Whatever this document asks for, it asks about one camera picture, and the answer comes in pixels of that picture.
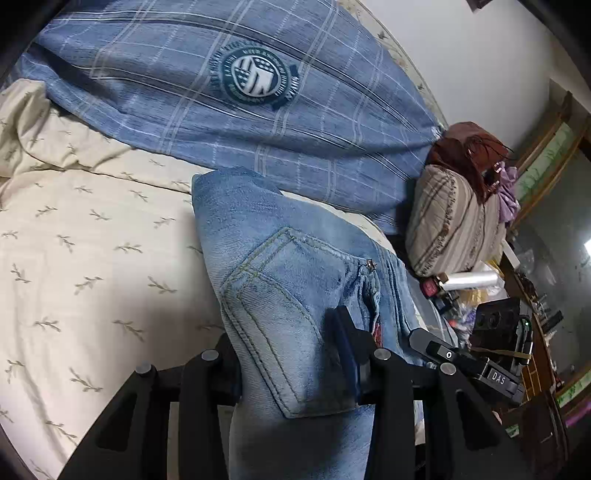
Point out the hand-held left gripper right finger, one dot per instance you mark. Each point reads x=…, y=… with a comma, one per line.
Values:
x=348, y=355

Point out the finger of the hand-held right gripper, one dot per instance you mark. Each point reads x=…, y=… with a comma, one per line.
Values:
x=434, y=348

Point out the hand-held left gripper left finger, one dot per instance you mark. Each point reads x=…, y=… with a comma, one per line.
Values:
x=217, y=378

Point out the blue denim pants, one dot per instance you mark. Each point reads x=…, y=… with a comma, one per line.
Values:
x=277, y=286

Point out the clear plastic film roll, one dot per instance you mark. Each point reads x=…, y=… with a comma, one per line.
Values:
x=471, y=280

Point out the small red box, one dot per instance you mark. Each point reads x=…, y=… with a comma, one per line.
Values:
x=430, y=287

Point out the striped beige pillow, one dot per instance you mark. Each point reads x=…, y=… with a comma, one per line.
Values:
x=448, y=221

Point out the purple cloth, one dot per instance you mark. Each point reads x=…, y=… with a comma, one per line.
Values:
x=508, y=198

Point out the brown cloth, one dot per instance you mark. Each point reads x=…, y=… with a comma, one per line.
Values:
x=461, y=152

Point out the cream leaf-print bedsheet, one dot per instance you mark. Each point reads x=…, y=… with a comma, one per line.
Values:
x=92, y=230

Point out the wooden mirror cabinet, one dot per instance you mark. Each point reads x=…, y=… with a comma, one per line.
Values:
x=561, y=124

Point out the blue plaid quilt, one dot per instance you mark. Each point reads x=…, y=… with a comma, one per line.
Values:
x=184, y=115

